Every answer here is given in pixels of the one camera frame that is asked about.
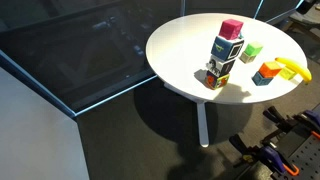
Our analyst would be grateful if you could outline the blue handled spring clamp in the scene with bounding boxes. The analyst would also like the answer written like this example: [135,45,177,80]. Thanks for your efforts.
[229,134,301,178]
[262,105,320,140]

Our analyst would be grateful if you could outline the pink cube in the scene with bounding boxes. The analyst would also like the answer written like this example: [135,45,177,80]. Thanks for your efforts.
[218,18,245,41]

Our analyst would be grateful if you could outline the orange block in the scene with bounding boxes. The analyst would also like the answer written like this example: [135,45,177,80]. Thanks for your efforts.
[258,61,283,79]

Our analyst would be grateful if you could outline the yellow cube with orange circle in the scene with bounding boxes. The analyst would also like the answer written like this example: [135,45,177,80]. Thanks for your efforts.
[204,70,231,91]

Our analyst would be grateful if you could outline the blue block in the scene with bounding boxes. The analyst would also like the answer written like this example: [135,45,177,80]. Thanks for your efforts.
[251,71,274,87]

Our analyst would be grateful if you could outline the black and white picture cube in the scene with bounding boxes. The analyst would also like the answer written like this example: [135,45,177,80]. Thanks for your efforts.
[205,54,236,78]

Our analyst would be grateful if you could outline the grey block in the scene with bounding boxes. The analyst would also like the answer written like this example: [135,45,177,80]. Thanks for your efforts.
[239,51,257,65]

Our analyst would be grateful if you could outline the yellow banana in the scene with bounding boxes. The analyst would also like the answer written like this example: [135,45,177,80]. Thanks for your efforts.
[274,56,313,85]

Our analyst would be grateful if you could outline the lime green flat block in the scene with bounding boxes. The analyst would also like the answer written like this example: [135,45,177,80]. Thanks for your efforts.
[278,66,298,81]

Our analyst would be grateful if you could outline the white table leg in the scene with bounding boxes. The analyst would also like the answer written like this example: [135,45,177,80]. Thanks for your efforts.
[163,82,210,148]

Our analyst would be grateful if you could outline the black orange clamp tools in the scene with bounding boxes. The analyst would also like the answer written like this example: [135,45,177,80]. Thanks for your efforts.
[270,114,320,180]

